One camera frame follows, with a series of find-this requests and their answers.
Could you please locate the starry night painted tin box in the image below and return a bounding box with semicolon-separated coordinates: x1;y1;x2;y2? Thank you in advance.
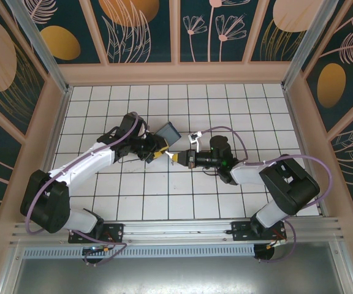
154;121;182;151

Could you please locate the grey metal sheet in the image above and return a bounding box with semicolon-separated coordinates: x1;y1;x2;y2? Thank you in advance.
0;241;353;294

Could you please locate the aluminium mounting rail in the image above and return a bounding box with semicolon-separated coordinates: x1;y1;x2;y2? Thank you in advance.
9;216;346;246

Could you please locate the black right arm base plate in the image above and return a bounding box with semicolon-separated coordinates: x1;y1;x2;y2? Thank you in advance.
230;220;287;243

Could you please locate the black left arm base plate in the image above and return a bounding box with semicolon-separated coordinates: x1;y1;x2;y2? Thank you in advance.
68;223;125;244

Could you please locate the slotted grey cable duct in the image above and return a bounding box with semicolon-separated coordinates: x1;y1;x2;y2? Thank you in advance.
21;244;256;258

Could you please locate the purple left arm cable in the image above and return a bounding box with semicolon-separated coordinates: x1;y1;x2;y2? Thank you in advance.
25;112;149;267

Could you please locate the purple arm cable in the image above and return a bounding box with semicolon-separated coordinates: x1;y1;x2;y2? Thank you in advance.
25;112;149;267
200;127;332;264

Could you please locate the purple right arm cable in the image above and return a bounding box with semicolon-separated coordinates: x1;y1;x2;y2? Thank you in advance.
200;127;332;264

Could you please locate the aluminium frame post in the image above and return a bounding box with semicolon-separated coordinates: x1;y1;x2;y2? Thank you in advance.
282;0;338;89
4;0;74;94

